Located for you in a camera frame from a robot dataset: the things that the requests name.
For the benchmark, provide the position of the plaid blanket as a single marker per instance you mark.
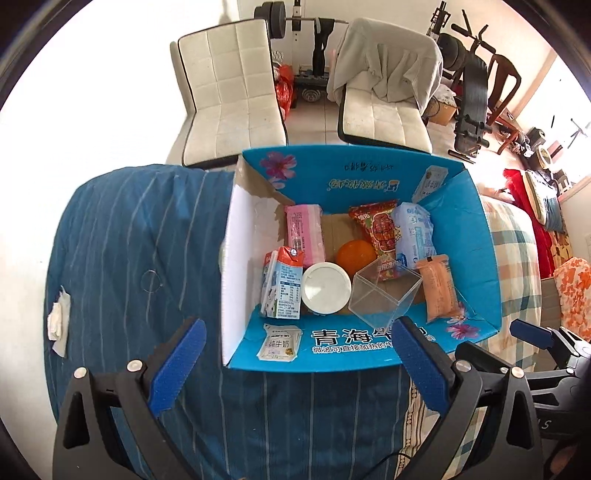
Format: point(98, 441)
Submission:
point(512, 267)

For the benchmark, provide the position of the black barbell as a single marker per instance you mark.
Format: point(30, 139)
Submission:
point(272, 18)

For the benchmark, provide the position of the black weight bench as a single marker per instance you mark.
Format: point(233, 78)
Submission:
point(473, 101)

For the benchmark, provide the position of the small cardboard box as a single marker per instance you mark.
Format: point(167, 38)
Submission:
point(442, 113)

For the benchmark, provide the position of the orange and white milk carton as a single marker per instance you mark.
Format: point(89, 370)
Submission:
point(286, 286)

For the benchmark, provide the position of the red snack packet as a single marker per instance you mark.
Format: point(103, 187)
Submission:
point(381, 230)

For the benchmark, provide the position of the red plastic bag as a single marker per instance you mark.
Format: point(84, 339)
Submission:
point(284, 92)

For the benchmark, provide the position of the orange floral blanket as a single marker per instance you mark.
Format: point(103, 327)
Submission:
point(575, 295)

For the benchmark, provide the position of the black tripod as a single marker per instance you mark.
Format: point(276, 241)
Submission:
point(579, 131)

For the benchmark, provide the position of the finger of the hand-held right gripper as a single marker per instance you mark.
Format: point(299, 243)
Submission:
point(485, 357)
point(531, 333)

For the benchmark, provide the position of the clear plastic box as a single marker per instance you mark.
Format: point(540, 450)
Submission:
point(383, 295)

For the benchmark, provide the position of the grey hoodie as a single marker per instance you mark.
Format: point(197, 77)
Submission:
point(392, 55)

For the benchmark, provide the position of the black weight plates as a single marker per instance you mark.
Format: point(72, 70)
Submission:
point(311, 90)

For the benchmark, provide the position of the orange snack packet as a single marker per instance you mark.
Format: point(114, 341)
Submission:
point(438, 286)

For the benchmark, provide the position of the blue tissue pack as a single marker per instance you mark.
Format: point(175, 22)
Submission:
point(415, 230)

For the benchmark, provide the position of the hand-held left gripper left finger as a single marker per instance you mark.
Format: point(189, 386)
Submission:
point(178, 364)

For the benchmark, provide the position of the person's right hand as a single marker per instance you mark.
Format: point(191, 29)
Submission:
point(565, 464)

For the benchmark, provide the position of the crumpled white tissue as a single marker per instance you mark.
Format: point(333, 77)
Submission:
point(59, 323)

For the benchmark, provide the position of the orange fruit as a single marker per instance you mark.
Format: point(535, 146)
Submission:
point(353, 258)

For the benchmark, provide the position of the white padded chair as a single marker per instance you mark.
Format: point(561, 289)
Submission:
point(383, 120)
point(231, 92)

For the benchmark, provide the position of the blue cardboard box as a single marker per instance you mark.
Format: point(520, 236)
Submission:
point(471, 221)

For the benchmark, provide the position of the white round jar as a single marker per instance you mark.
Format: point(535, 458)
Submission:
point(325, 286)

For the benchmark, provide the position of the blue striped blanket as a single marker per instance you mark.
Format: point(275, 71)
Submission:
point(138, 230)

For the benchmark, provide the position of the red cloth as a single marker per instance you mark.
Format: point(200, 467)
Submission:
point(535, 240)

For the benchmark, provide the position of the grey striped pillow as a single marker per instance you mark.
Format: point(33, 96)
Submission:
point(547, 203)

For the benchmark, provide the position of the brown wooden chair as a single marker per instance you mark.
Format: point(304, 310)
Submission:
point(503, 78)

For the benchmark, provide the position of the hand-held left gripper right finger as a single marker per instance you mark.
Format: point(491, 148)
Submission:
point(420, 364)

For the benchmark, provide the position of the pink tissue pack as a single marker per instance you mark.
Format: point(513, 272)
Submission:
point(304, 230)

